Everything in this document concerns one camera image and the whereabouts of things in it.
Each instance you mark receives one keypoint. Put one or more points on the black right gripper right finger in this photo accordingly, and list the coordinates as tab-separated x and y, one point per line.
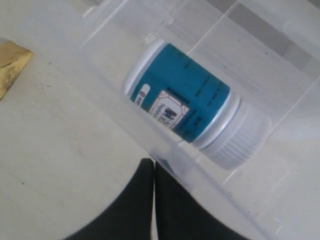
180	217

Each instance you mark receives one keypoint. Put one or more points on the clear drawer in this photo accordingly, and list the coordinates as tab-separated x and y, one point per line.
268	52

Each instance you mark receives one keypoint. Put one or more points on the yellow cheese wedge toy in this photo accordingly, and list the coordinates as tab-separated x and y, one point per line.
13	59

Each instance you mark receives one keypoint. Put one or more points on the teal white pill bottle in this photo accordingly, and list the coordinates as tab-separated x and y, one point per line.
196	105

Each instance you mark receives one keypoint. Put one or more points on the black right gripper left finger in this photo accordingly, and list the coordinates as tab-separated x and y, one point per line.
129	216

